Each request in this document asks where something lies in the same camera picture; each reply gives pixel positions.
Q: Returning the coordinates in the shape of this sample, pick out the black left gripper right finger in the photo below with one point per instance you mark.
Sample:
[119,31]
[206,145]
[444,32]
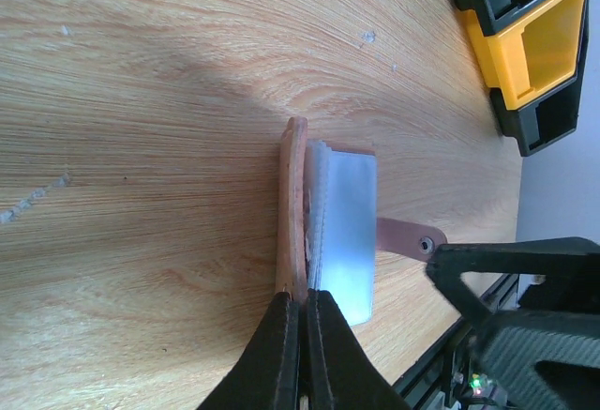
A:
[339,374]

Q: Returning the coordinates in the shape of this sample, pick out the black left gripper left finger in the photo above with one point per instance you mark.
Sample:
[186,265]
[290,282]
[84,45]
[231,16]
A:
[266,375]

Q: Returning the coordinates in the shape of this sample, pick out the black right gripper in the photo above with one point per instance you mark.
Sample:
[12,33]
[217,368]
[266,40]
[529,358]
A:
[542,359]

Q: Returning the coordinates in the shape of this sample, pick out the black bin right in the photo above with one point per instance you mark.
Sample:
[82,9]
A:
[552,116]

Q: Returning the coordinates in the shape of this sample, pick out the yellow bin middle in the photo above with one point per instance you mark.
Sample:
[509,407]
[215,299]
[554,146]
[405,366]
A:
[530,56]

